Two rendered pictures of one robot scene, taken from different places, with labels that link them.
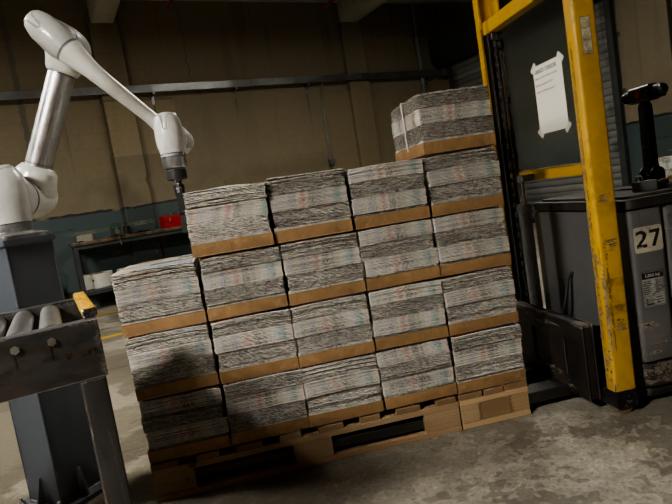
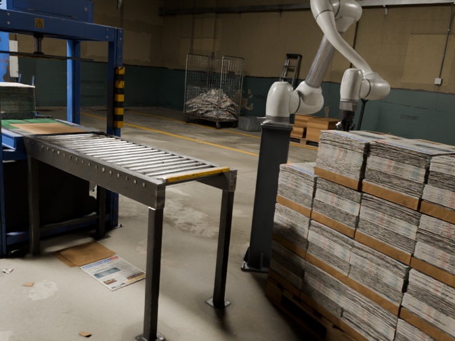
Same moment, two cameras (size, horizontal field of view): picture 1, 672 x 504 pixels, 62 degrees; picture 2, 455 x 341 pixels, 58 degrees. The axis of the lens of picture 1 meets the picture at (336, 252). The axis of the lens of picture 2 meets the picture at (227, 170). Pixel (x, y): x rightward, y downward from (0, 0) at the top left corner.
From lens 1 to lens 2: 1.45 m
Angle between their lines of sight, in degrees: 66
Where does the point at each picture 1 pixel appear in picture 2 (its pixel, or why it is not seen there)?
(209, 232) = (326, 162)
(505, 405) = not seen: outside the picture
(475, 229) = not seen: outside the picture
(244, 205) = (349, 153)
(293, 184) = (386, 151)
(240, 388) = (312, 269)
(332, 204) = (408, 180)
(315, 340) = (361, 274)
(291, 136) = not seen: outside the picture
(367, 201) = (437, 192)
